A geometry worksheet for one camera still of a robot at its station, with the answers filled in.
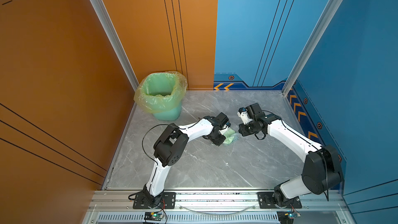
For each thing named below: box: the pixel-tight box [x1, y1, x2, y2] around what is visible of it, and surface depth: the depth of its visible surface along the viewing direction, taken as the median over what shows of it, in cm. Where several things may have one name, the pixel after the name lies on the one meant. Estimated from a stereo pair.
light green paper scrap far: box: [222, 128, 236, 145], surface depth 93 cm
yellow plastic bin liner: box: [133, 71, 188, 114], surface depth 89 cm
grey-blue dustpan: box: [222, 127, 240, 146], surface depth 93 cm
